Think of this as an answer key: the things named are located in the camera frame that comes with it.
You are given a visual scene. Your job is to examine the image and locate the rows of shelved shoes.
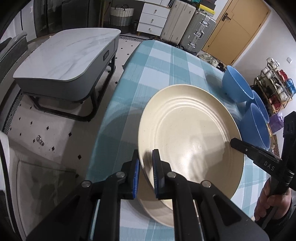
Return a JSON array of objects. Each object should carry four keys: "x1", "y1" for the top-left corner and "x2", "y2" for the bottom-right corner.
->
[{"x1": 260, "y1": 57, "x2": 296, "y2": 112}]

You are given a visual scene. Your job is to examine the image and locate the woven laundry basket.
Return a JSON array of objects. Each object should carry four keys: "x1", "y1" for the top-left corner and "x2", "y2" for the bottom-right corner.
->
[{"x1": 109, "y1": 6, "x2": 135, "y2": 27}]

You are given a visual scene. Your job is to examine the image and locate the purple bag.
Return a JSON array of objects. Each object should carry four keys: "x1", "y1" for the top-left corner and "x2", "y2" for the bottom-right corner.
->
[{"x1": 269, "y1": 113, "x2": 284, "y2": 133}]

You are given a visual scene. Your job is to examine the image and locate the translucent grey sheet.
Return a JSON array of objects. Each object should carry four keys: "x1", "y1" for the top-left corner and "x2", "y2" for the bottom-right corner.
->
[{"x1": 14, "y1": 153, "x2": 77, "y2": 239}]

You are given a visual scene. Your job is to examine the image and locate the dark grey sofa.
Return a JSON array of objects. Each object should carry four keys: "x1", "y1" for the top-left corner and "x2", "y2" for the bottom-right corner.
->
[{"x1": 0, "y1": 32, "x2": 29, "y2": 81}]

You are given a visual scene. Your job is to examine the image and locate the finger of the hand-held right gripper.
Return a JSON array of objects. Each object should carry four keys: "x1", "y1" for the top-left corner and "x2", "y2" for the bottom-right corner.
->
[{"x1": 230, "y1": 138, "x2": 261, "y2": 161}]

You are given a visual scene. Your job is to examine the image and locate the person's right forearm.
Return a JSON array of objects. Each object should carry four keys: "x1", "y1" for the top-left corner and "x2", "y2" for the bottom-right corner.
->
[{"x1": 261, "y1": 197, "x2": 296, "y2": 238}]

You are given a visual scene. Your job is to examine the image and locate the white drawer chest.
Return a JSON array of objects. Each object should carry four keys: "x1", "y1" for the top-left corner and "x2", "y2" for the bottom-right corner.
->
[{"x1": 137, "y1": 2, "x2": 172, "y2": 37}]

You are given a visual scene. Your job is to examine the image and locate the dark grey fridge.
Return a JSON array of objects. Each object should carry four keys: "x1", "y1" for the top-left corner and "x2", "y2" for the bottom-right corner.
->
[{"x1": 61, "y1": 0, "x2": 102, "y2": 29}]

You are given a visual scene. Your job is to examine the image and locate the light blue bowl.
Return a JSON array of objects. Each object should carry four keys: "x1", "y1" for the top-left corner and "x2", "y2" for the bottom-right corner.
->
[{"x1": 222, "y1": 65, "x2": 254, "y2": 103}]

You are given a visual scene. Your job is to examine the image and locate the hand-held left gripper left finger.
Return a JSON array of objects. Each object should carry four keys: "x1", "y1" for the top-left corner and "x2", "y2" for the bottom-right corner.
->
[{"x1": 26, "y1": 149, "x2": 140, "y2": 241}]

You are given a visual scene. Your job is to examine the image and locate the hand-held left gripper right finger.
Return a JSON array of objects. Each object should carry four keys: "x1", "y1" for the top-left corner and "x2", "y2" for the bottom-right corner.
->
[{"x1": 151, "y1": 149, "x2": 270, "y2": 241}]

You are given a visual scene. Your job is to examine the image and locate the medium cream plate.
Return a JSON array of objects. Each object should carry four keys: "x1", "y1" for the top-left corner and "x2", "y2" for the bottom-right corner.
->
[{"x1": 138, "y1": 185, "x2": 175, "y2": 229}]

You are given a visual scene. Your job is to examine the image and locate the wooden shoe rack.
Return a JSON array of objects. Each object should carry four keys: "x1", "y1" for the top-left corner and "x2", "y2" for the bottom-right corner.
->
[{"x1": 253, "y1": 57, "x2": 296, "y2": 115}]

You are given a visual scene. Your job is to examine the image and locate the marble top coffee table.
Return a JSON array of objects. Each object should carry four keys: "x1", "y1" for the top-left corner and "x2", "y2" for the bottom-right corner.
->
[{"x1": 13, "y1": 28, "x2": 122, "y2": 122}]

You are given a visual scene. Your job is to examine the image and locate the teal checked tablecloth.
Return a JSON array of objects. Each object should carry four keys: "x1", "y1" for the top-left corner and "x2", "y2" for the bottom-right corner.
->
[{"x1": 85, "y1": 39, "x2": 271, "y2": 241}]

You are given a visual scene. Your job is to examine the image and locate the beige suitcase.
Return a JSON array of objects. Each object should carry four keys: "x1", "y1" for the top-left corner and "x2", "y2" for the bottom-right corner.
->
[{"x1": 161, "y1": 0, "x2": 196, "y2": 44}]

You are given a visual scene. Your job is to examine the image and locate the silver suitcase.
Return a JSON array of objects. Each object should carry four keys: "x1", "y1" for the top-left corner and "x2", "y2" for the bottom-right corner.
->
[{"x1": 179, "y1": 9, "x2": 216, "y2": 56}]

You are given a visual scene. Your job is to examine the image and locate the blue plastic bag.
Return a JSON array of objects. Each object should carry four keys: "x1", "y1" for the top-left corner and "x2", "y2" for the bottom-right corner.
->
[{"x1": 285, "y1": 79, "x2": 296, "y2": 94}]

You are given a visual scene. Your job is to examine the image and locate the person's right hand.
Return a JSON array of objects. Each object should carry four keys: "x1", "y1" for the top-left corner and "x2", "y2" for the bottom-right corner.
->
[{"x1": 254, "y1": 179, "x2": 293, "y2": 221}]

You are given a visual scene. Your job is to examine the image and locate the yellow wooden door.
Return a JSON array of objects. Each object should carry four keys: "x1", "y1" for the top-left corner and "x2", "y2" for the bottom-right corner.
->
[{"x1": 201, "y1": 0, "x2": 271, "y2": 66}]

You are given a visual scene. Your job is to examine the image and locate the large cream plate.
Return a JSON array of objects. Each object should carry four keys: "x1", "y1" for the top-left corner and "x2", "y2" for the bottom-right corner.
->
[{"x1": 138, "y1": 85, "x2": 244, "y2": 210}]

